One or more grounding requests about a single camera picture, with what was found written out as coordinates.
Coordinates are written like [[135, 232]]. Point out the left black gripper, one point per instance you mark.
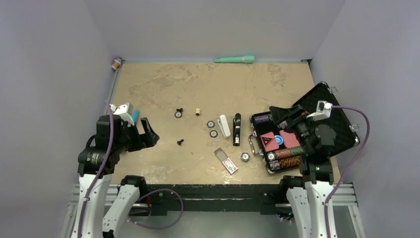
[[148, 139]]

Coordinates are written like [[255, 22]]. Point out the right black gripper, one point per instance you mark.
[[292, 116]]

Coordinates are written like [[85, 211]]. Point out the black stapler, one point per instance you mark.
[[236, 129]]

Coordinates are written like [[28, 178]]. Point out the white stapler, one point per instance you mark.
[[223, 125]]

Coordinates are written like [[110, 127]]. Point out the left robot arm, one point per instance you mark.
[[97, 162]]

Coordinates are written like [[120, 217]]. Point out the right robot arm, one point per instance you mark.
[[315, 165]]

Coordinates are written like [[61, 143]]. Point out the blue marker pen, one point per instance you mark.
[[135, 116]]

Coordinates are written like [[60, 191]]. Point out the blue dealer button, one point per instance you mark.
[[279, 139]]

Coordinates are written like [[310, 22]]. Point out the pink playing card deck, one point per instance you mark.
[[269, 142]]

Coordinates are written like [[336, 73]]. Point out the black poker chip case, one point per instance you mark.
[[336, 133]]

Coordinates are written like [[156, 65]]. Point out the brown 100 poker chip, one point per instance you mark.
[[178, 115]]

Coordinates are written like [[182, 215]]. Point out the blue 50 poker chip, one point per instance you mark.
[[210, 124]]

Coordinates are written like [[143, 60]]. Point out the orange 100 poker chip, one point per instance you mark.
[[213, 133]]

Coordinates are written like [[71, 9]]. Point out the green marker pen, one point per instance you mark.
[[242, 59]]

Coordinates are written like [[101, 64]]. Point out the red white staple box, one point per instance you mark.
[[226, 161]]

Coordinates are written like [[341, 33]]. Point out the small orange bottle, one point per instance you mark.
[[117, 63]]

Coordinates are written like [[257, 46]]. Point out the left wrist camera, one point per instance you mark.
[[124, 111]]

